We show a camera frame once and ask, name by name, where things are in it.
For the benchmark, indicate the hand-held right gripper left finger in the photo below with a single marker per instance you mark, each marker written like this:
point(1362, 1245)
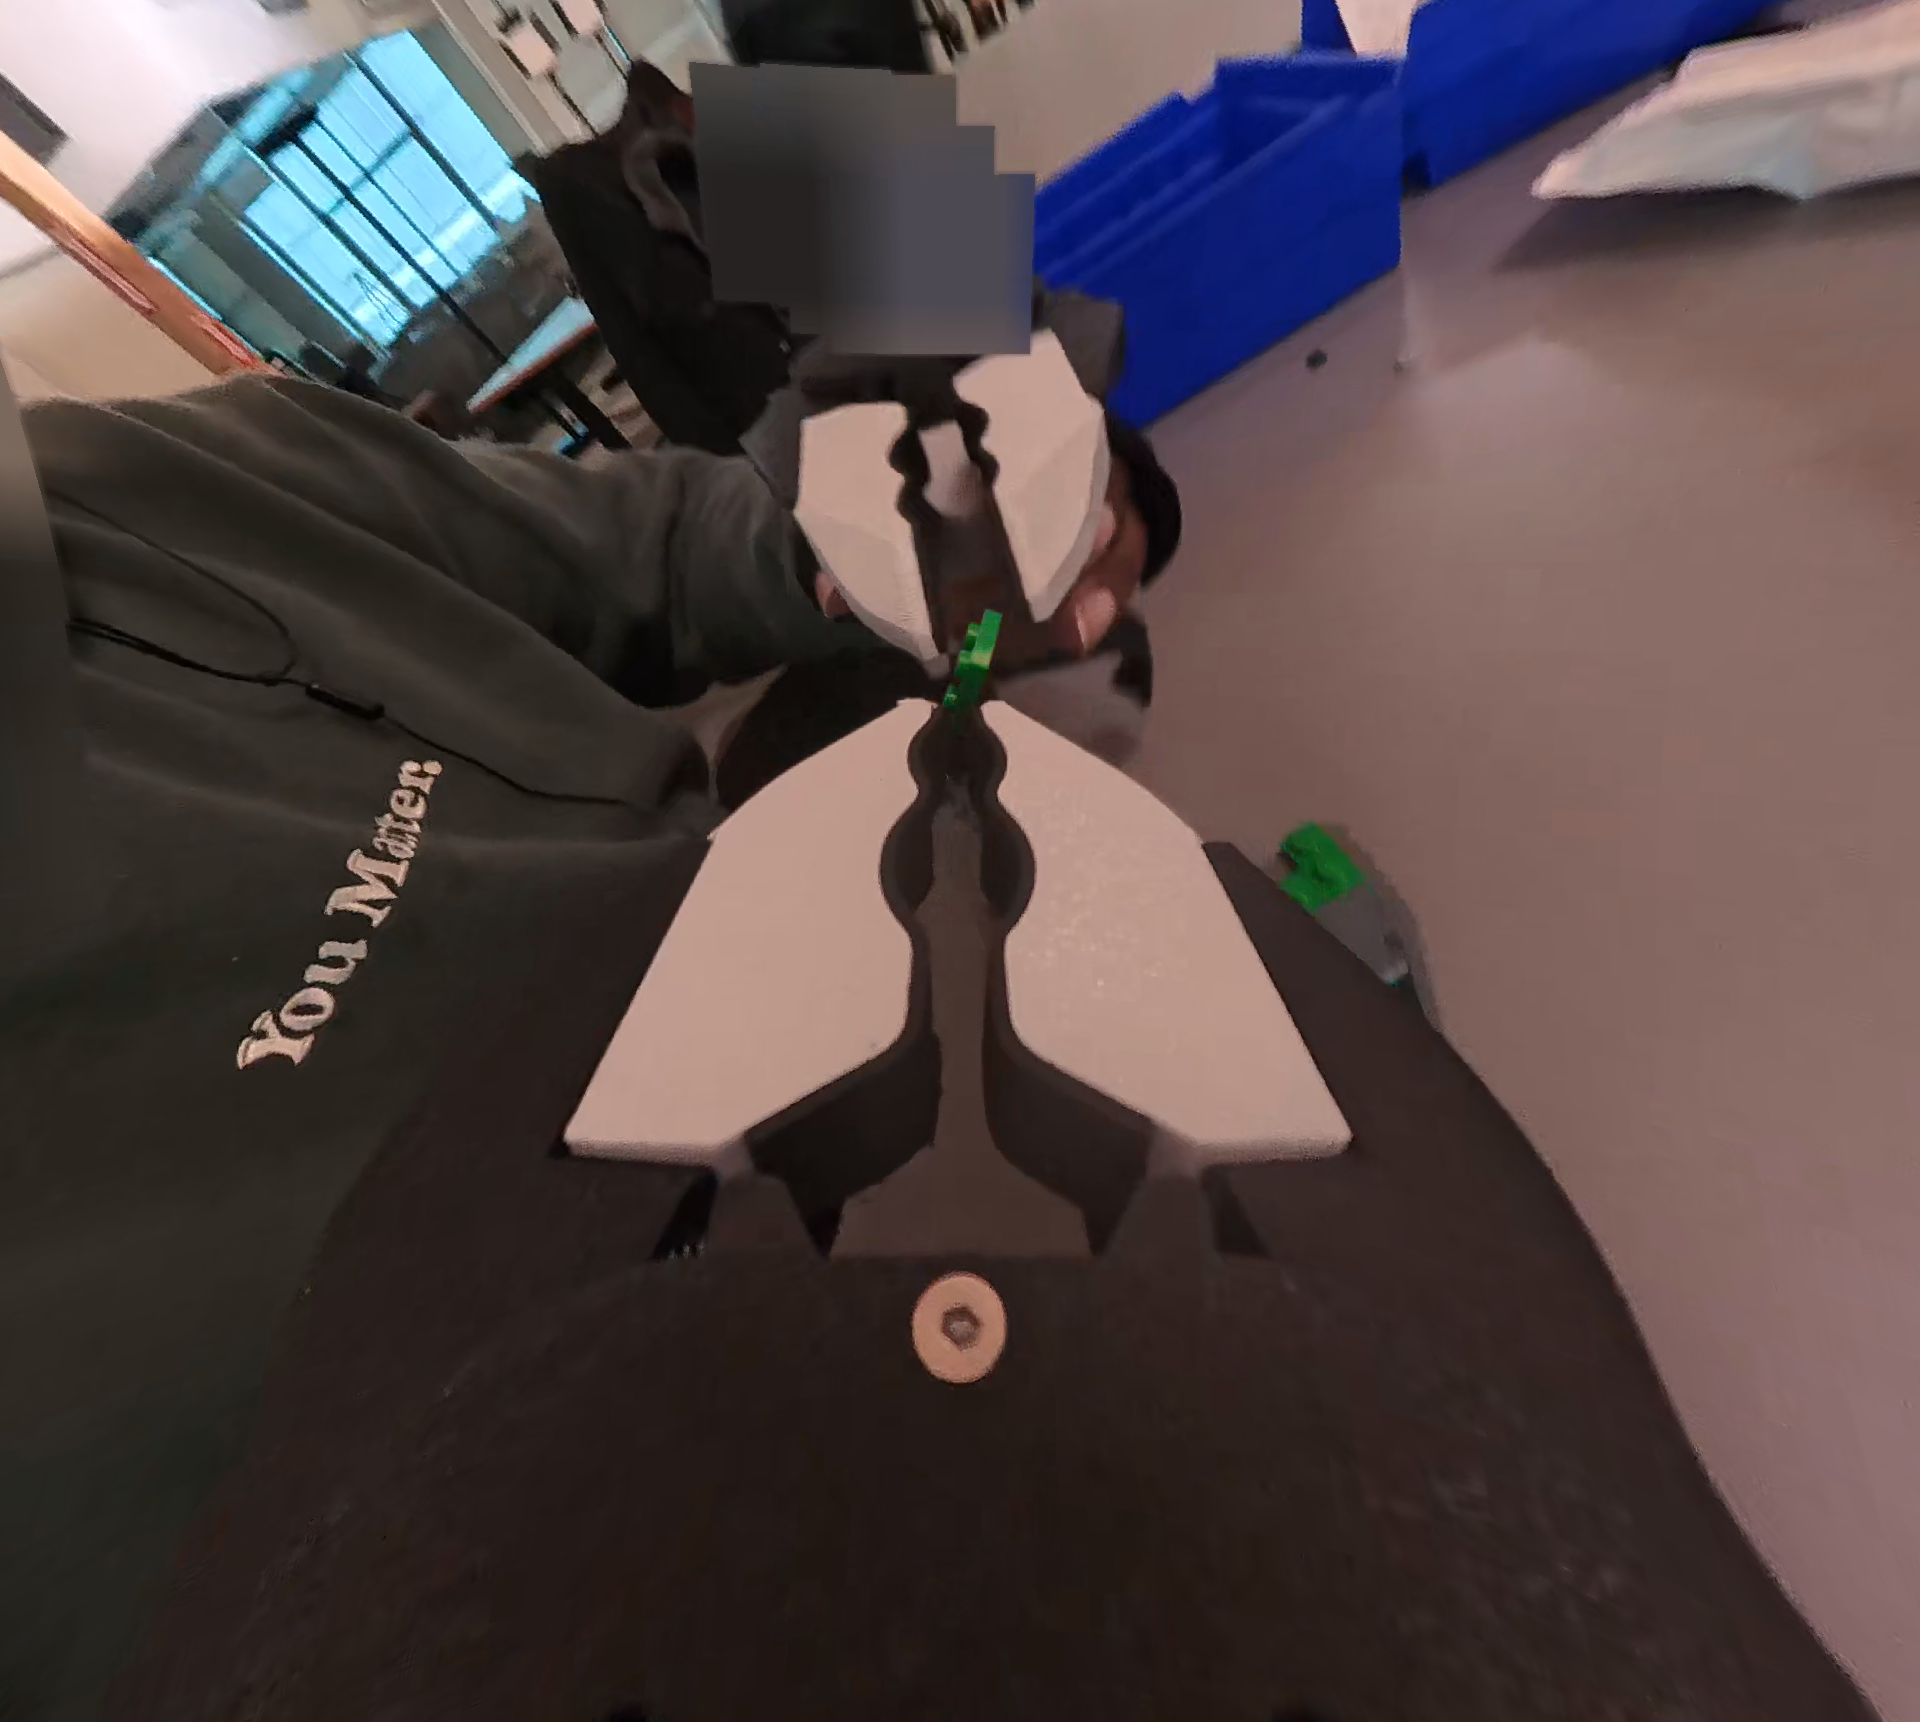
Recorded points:
point(721, 1002)

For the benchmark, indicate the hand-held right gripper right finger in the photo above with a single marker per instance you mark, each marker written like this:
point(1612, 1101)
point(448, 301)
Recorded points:
point(1170, 1002)

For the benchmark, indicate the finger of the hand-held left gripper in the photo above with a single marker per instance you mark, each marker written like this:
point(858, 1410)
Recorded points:
point(855, 522)
point(1051, 476)

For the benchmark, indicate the grey brick build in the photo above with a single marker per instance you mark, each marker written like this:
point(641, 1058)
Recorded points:
point(1388, 943)

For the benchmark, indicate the person's left forearm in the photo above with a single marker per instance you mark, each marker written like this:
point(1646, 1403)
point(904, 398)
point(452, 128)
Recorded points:
point(601, 553)

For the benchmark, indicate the person's left hand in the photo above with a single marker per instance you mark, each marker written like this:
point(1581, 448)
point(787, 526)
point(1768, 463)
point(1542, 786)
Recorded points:
point(1095, 605)

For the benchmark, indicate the person's green sweatshirt torso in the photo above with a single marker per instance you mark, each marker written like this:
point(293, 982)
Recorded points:
point(225, 926)

